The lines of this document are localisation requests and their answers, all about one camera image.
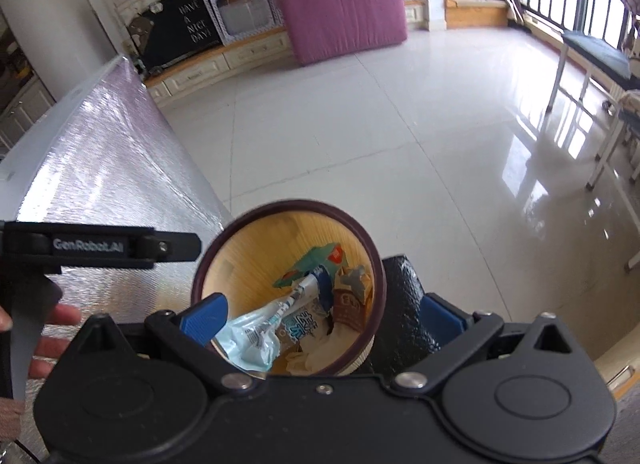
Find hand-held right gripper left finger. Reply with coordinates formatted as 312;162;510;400
67;293;260;392

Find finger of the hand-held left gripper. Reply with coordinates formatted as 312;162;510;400
152;230;203;263

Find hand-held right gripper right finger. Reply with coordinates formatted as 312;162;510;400
391;293;581;393

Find light blue white packet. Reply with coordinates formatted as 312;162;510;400
214;268;332;373

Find round wooden trash bin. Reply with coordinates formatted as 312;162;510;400
191;199;387;378

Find person's left hand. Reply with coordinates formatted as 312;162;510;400
27;304;82;381

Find black leather seat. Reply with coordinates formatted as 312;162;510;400
369;254;442;376

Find brown snack packet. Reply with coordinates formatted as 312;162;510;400
331;267;376;334

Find white crumpled tissue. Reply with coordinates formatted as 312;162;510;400
284;329;342;376

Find green packet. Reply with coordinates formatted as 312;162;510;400
272;243;347;291

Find low cream drawer cabinet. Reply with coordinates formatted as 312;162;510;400
144;28;297;101

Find black chalkboard sign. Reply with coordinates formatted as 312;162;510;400
134;0;224;73

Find chair with blue cushion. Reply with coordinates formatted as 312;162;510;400
546;28;640;191

